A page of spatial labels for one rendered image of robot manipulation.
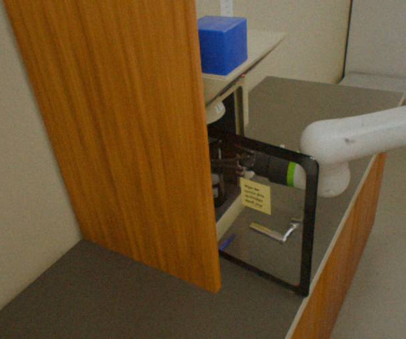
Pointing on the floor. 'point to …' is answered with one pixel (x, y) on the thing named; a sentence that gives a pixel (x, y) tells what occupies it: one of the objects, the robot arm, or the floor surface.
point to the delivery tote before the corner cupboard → (394, 84)
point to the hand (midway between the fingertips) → (207, 150)
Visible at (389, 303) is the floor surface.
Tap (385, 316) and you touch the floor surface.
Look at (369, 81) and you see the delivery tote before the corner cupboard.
